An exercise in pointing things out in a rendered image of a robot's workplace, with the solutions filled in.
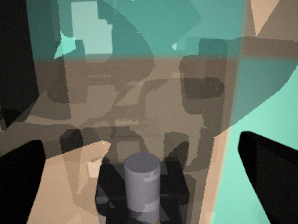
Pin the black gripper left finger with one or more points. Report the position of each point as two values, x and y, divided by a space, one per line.
20 175

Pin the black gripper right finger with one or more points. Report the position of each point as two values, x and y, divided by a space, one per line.
272 169

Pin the grey cylinder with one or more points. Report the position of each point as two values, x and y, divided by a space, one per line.
142 175

